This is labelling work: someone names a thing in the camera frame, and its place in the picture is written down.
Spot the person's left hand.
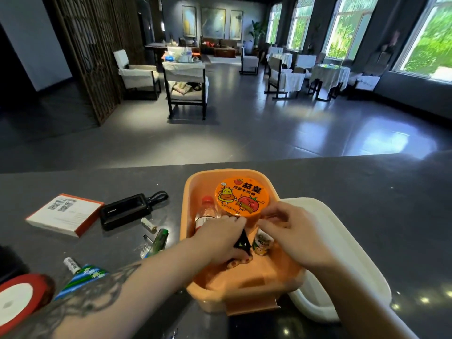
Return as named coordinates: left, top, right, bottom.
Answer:
left=192, top=215, right=253, bottom=270

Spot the person's right hand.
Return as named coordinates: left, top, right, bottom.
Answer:
left=256, top=201, right=340, bottom=271

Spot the small black triangular packet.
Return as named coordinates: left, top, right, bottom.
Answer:
left=233, top=227, right=252, bottom=256

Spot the person's left forearm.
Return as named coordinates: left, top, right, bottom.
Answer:
left=0, top=240, right=212, bottom=339

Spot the person's right forearm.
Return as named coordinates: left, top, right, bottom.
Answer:
left=304, top=257, right=421, bottom=339

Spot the small yellow green can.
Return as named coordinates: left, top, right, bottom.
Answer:
left=252, top=227, right=275, bottom=257

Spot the orange plastic basket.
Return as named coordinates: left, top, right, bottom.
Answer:
left=179, top=168, right=307, bottom=313

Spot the orange instant noodle bowl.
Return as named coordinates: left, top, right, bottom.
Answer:
left=214, top=176, right=270, bottom=218

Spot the red-capped drink bottle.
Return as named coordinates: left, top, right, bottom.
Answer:
left=194, top=196, right=222, bottom=234

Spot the white plastic tray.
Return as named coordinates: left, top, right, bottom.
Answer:
left=278, top=197, right=392, bottom=322

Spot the dark-framed chair with white cover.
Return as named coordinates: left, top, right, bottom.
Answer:
left=264, top=56, right=306, bottom=101
left=239, top=46, right=260, bottom=76
left=162, top=61, right=210, bottom=121
left=347, top=72, right=381, bottom=101

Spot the blue green striped packet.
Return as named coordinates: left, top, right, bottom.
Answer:
left=53, top=265, right=110, bottom=301

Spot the table with white tablecloth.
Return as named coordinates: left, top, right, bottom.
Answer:
left=308, top=63, right=351, bottom=102
left=266, top=46, right=294, bottom=70

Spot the white battery with grey print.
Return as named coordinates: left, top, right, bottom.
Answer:
left=63, top=257, right=82, bottom=276

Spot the white and orange box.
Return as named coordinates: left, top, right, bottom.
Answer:
left=25, top=193, right=105, bottom=238

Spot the dark sofa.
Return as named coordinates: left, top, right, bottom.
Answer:
left=199, top=36, right=245, bottom=56

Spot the potted green plant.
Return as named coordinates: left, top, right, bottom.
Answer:
left=249, top=20, right=268, bottom=55

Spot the white cushioned armchair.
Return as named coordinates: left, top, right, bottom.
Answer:
left=113, top=49, right=162, bottom=101

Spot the white-framed window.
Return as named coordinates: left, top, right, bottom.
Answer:
left=286, top=0, right=316, bottom=52
left=322, top=0, right=381, bottom=61
left=391, top=0, right=452, bottom=84
left=266, top=2, right=283, bottom=45

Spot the narrow framed painting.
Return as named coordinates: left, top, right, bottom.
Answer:
left=182, top=5, right=197, bottom=38
left=230, top=10, right=244, bottom=41

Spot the wide framed painting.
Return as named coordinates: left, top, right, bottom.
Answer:
left=201, top=7, right=226, bottom=40

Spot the red ribbon spool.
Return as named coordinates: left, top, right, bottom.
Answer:
left=0, top=273, right=56, bottom=336

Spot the wooden lattice screen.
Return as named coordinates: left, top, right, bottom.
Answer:
left=52, top=0, right=143, bottom=126

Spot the black power bank with strap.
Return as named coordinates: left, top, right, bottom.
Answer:
left=98, top=190, right=170, bottom=232

